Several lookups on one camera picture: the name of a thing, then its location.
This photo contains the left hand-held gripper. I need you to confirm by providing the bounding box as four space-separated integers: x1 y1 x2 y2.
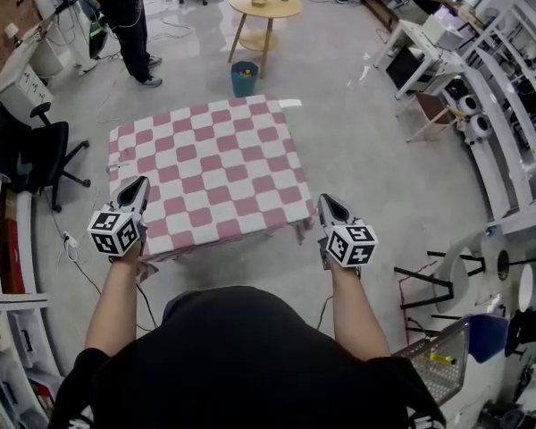
87 175 152 257

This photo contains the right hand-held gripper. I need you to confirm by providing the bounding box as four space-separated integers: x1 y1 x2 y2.
316 192 380 272

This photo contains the pink white checkered cloth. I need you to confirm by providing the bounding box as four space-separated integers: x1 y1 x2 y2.
105 93 319 284

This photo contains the person's left forearm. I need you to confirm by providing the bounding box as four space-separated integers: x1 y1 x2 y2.
84 241 147 358

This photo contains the person's right forearm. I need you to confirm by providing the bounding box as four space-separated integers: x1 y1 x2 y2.
328 264 392 362

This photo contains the black mesh office chair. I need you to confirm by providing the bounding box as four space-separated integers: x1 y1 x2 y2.
20 101 92 214

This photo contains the white chair with black legs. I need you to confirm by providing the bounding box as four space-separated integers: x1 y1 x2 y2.
393 233 490 315

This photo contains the red cardboard box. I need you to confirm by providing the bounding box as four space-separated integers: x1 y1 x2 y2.
2 218 27 295

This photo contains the wooden chair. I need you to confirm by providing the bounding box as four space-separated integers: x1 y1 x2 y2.
405 90 465 145

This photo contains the white desk with drawers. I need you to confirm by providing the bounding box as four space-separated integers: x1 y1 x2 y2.
0 24 57 109

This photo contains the black cabinet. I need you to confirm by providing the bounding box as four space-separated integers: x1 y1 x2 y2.
385 46 435 92

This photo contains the teal waste bin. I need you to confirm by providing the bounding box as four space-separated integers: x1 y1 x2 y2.
230 60 260 99

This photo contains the white round device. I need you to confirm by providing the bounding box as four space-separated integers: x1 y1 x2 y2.
456 95 482 118
466 114 494 146

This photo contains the white storage shelf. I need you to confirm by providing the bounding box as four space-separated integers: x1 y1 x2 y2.
0 172 66 429

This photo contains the person's black shirt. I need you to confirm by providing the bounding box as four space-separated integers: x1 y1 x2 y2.
47 285 448 429

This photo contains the metal shopping cart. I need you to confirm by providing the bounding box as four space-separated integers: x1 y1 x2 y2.
391 316 473 407

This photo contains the white side table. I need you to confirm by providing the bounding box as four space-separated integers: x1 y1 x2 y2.
373 18 469 102

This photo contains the small table lamp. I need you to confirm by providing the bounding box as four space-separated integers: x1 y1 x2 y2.
3 21 22 47

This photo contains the long white display shelf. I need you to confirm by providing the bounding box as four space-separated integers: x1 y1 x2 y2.
457 0 536 236

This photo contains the white box appliance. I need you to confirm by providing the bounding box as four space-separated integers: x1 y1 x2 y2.
421 13 465 53

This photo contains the round wooden table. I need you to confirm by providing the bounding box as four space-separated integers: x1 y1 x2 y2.
228 0 304 80

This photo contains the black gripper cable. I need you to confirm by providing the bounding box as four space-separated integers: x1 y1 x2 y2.
135 282 161 332
315 294 335 331

